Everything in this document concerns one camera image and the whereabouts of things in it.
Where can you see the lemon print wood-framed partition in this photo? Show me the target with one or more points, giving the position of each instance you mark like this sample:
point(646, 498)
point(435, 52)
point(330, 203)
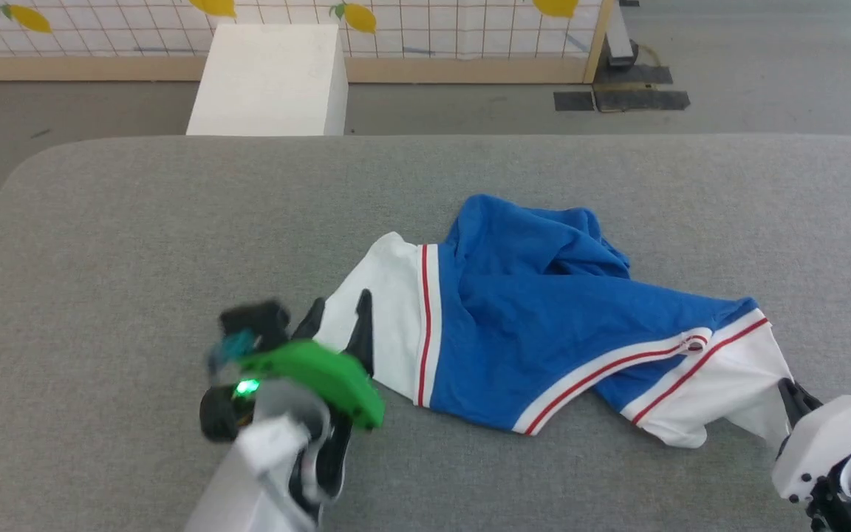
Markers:
point(433, 70)

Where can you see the white rectangular box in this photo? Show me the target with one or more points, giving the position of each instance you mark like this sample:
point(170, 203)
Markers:
point(267, 81)

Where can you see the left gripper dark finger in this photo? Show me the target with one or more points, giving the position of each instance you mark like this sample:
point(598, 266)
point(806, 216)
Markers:
point(311, 321)
point(363, 332)

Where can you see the black left wrist camera block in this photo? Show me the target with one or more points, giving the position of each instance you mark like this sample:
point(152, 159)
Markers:
point(255, 319)

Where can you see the blue white red-striped shirt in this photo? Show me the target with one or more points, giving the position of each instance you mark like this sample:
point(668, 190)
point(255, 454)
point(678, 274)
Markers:
point(544, 318)

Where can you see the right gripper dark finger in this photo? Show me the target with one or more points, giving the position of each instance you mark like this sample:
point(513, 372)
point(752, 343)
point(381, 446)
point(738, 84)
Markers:
point(795, 399)

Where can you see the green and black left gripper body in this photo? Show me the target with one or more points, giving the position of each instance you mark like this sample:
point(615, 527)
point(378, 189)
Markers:
point(322, 373)

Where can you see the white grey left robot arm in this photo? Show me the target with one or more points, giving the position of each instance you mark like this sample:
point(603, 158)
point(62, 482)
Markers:
point(248, 488)

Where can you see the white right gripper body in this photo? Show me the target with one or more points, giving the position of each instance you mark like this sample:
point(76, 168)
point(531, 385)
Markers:
point(824, 443)

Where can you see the grey stand with black foot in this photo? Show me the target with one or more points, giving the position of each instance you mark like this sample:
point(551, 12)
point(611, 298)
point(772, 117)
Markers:
point(620, 41)

